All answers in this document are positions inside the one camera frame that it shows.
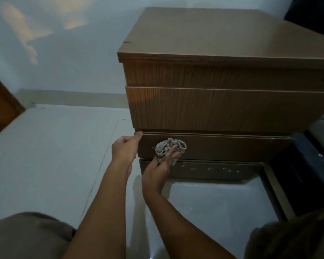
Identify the wooden cabinet base panel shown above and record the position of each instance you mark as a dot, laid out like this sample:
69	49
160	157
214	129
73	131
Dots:
218	171

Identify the person's right leg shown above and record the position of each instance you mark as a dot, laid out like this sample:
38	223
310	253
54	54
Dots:
291	237

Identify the person's right forearm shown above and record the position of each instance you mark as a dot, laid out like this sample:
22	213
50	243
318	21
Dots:
181	234

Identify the person's left thumb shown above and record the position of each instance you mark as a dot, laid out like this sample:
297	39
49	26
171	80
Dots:
139	135

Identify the brown wooden drawer cabinet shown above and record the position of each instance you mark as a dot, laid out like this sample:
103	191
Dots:
205	35

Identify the narrow wooden drawer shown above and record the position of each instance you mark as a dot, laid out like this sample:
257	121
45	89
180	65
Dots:
232	148

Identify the beige skirting board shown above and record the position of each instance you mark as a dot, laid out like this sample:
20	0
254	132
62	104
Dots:
75	99

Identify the person's left leg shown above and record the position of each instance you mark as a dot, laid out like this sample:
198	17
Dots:
27	237

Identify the person's left forearm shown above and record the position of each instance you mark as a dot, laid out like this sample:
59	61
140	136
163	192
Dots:
102	213

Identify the grey patterned cleaning cloth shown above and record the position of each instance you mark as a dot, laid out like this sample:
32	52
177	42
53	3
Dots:
166	145

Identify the brown wooden door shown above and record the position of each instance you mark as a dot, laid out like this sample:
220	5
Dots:
1	110

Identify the person's left hand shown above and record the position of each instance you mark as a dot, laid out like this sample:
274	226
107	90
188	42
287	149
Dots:
124	151

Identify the deep wooden drawer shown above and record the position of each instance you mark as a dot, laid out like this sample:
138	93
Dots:
226	110

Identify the shallow wooden drawer with lock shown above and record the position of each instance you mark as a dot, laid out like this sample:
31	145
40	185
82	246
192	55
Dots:
218	76

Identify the dark blue upholstered furniture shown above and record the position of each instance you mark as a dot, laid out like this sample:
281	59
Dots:
305	175

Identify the person's leg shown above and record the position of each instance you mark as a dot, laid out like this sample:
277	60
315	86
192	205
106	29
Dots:
291	237
27	237

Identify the person's right hand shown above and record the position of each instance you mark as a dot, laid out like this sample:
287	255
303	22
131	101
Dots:
155	175

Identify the person's right fingers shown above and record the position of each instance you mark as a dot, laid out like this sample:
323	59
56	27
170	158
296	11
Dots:
172	155

